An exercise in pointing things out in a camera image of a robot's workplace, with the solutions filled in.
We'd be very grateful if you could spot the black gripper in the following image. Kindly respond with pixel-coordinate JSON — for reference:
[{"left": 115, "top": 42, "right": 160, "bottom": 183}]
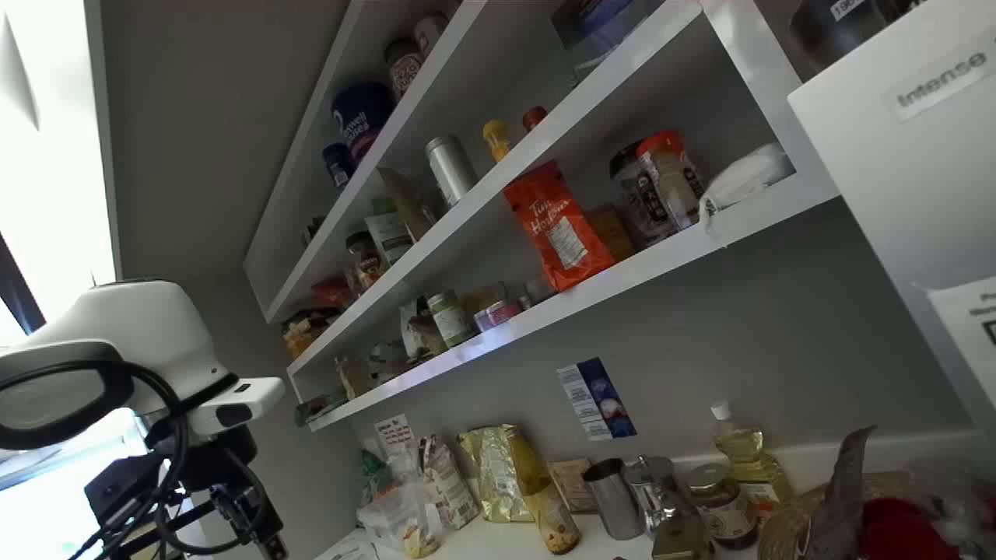
[{"left": 199, "top": 424, "right": 292, "bottom": 560}]

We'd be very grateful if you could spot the orange packet with white label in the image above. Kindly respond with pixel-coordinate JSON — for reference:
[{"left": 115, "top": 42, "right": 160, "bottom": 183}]
[{"left": 502, "top": 160, "right": 618, "bottom": 296}]

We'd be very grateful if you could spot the green packet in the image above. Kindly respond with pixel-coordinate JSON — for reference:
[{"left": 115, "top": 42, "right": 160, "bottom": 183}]
[{"left": 354, "top": 444, "right": 392, "bottom": 499}]

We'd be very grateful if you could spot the small tan packet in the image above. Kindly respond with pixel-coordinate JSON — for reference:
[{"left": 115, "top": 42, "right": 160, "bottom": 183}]
[{"left": 331, "top": 351, "right": 376, "bottom": 401}]

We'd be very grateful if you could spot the white packet with red print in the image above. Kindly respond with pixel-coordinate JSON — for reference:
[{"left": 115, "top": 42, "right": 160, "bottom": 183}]
[{"left": 370, "top": 410, "right": 424, "bottom": 482}]

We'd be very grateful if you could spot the white plastic packet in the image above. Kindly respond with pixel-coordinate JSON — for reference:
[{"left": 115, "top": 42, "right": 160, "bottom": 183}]
[{"left": 354, "top": 479, "right": 447, "bottom": 560}]

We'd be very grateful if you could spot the printed white packet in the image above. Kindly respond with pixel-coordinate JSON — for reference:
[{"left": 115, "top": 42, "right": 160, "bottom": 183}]
[{"left": 418, "top": 431, "right": 482, "bottom": 533}]

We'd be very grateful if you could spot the small red packet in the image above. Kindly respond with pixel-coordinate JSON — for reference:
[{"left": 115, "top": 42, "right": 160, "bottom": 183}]
[{"left": 308, "top": 273, "right": 357, "bottom": 313}]

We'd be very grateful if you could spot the brown paper packet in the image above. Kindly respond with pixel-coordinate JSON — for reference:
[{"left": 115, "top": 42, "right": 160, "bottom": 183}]
[{"left": 544, "top": 456, "right": 602, "bottom": 512}]

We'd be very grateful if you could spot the yellow packet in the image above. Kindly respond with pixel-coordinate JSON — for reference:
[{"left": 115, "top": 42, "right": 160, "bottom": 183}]
[{"left": 585, "top": 201, "right": 642, "bottom": 260}]

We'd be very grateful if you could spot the small amber jar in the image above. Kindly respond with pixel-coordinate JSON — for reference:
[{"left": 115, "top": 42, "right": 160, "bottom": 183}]
[{"left": 281, "top": 307, "right": 332, "bottom": 363}]

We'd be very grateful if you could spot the white bag with black print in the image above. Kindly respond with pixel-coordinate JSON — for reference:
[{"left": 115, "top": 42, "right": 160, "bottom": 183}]
[{"left": 394, "top": 296, "right": 447, "bottom": 366}]

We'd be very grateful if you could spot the gold foil bag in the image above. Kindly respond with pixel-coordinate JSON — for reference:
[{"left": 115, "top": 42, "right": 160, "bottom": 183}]
[{"left": 455, "top": 416, "right": 553, "bottom": 525}]

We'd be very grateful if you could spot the small brown jar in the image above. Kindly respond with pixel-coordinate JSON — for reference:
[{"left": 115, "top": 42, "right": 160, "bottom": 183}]
[{"left": 341, "top": 228, "right": 385, "bottom": 296}]

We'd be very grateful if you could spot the green jar with white label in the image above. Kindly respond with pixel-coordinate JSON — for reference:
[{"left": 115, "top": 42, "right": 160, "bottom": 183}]
[{"left": 425, "top": 288, "right": 479, "bottom": 351}]

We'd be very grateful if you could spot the labelled jar with green lid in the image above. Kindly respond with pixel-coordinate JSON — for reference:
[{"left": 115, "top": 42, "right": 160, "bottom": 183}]
[{"left": 363, "top": 199, "right": 418, "bottom": 267}]

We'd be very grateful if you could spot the small pink tin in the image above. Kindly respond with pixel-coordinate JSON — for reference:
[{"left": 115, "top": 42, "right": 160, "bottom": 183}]
[{"left": 470, "top": 296, "right": 525, "bottom": 337}]

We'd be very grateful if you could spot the amber glass bottle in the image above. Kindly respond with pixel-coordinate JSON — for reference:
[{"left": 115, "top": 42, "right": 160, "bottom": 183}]
[{"left": 525, "top": 476, "right": 585, "bottom": 556}]

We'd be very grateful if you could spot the tan box with label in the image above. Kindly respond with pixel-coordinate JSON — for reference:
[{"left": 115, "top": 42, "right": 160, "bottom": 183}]
[{"left": 372, "top": 165, "right": 436, "bottom": 242}]

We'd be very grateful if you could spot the small dark blue container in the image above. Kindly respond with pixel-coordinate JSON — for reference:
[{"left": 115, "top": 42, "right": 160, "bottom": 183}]
[{"left": 320, "top": 139, "right": 357, "bottom": 189}]

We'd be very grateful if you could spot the steel jug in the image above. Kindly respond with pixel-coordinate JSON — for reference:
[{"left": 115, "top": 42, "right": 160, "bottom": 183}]
[{"left": 579, "top": 456, "right": 646, "bottom": 543}]

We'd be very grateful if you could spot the silver cylindrical can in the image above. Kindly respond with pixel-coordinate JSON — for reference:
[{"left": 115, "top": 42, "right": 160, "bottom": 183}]
[{"left": 424, "top": 132, "right": 479, "bottom": 208}]

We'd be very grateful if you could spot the blue round canister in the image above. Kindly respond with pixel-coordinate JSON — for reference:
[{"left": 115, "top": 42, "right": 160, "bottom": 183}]
[{"left": 326, "top": 78, "right": 399, "bottom": 158}]

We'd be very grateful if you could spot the silver foil pack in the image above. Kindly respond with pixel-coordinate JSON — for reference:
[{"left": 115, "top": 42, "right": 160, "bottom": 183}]
[{"left": 626, "top": 452, "right": 695, "bottom": 533}]

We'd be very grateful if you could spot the yellow cap bottle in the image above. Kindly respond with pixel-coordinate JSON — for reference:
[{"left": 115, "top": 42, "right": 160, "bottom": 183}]
[{"left": 479, "top": 118, "right": 517, "bottom": 165}]

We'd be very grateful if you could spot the brown lid jar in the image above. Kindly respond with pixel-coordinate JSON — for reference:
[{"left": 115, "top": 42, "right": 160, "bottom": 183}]
[
  {"left": 382, "top": 34, "right": 425, "bottom": 101},
  {"left": 410, "top": 5, "right": 455, "bottom": 56}
]

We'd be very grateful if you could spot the brown jar with label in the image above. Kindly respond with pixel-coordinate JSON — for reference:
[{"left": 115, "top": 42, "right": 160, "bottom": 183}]
[{"left": 686, "top": 461, "right": 763, "bottom": 552}]

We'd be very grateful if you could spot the dark jar black label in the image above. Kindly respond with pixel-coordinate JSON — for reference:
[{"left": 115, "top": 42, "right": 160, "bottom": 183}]
[{"left": 607, "top": 143, "right": 672, "bottom": 248}]

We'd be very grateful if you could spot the yellow oil bottle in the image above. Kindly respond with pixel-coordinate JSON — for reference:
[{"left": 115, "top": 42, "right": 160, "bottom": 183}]
[{"left": 705, "top": 401, "right": 803, "bottom": 521}]

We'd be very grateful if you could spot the red lid jar white label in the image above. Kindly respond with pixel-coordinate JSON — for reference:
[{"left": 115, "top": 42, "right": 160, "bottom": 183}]
[{"left": 635, "top": 127, "right": 711, "bottom": 231}]

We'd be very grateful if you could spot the blue box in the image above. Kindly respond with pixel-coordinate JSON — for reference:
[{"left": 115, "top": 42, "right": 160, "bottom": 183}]
[{"left": 548, "top": 0, "right": 667, "bottom": 56}]

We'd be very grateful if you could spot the white crumpled bag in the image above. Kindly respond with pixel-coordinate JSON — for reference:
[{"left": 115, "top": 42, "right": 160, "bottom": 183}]
[{"left": 698, "top": 139, "right": 798, "bottom": 215}]

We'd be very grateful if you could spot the grey brown paper bag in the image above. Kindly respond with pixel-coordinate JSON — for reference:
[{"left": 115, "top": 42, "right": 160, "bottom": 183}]
[{"left": 803, "top": 424, "right": 880, "bottom": 560}]

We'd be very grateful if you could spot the white appliance with Intense label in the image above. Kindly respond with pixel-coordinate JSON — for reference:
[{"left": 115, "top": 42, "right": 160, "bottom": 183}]
[{"left": 786, "top": 0, "right": 996, "bottom": 430}]

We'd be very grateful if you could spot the white paper sign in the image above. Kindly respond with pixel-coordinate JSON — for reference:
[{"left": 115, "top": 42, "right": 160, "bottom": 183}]
[{"left": 925, "top": 273, "right": 996, "bottom": 401}]

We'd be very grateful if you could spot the dark glass container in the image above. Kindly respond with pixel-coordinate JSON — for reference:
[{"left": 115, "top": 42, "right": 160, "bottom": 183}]
[{"left": 759, "top": 0, "right": 926, "bottom": 81}]

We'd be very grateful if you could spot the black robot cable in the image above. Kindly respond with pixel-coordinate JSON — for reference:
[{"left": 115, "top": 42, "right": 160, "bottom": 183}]
[{"left": 0, "top": 338, "right": 245, "bottom": 560}]

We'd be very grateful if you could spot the white wall shelf unit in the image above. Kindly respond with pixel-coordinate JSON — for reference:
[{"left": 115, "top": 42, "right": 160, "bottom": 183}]
[{"left": 240, "top": 0, "right": 845, "bottom": 436}]

